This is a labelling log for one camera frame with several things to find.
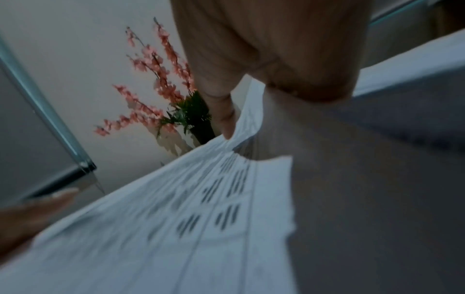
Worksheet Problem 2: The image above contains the person's left hand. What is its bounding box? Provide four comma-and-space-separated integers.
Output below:
0, 187, 79, 256

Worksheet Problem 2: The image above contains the person's right hand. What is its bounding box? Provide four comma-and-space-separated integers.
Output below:
170, 0, 371, 139

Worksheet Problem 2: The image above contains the stack of white printed papers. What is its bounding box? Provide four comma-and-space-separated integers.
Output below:
0, 74, 465, 294

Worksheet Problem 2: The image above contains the black vase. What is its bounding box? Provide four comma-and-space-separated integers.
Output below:
188, 114, 219, 146

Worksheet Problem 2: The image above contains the pink artificial flower bouquet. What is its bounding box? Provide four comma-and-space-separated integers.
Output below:
93, 17, 212, 144

